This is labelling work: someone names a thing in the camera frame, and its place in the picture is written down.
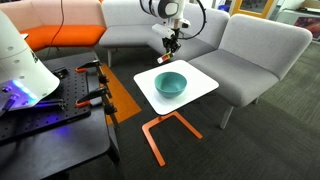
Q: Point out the teal bowl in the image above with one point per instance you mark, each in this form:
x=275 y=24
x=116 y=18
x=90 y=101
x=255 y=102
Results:
x=170 y=85

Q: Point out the orange door frame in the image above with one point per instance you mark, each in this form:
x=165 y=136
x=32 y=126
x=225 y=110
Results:
x=235 y=8

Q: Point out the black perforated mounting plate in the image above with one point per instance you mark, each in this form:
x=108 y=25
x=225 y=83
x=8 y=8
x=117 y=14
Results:
x=70 y=100

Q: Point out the grey armchair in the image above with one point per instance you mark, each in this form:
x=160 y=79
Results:
x=253 y=66

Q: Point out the red poster panel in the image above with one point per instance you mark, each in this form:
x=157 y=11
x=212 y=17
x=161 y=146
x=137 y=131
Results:
x=308 y=26

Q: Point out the white side table orange legs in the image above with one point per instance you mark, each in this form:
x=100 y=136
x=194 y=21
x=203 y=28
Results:
x=196 y=83

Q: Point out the white counter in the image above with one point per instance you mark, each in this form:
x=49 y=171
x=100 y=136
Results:
x=286 y=16

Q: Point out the orange metal table base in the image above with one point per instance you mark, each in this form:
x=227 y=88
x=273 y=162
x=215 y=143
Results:
x=156 y=140

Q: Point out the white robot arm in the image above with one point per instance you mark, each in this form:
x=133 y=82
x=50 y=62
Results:
x=166 y=8

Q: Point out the small black bracket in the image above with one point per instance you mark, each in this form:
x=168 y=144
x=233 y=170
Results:
x=60 y=72

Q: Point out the black work table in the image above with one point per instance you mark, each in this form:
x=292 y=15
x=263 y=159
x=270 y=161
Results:
x=66 y=150

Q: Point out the small bottle with colourful label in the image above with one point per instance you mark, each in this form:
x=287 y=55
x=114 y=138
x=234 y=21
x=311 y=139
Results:
x=163 y=59

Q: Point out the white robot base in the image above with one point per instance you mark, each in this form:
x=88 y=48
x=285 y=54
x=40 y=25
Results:
x=20 y=70

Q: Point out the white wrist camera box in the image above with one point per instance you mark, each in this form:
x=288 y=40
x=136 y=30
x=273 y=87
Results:
x=162 y=30

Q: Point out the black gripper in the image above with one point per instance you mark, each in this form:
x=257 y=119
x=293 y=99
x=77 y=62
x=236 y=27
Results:
x=171 y=41

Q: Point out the orange sofa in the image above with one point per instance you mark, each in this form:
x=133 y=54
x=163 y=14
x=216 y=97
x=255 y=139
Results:
x=66 y=30

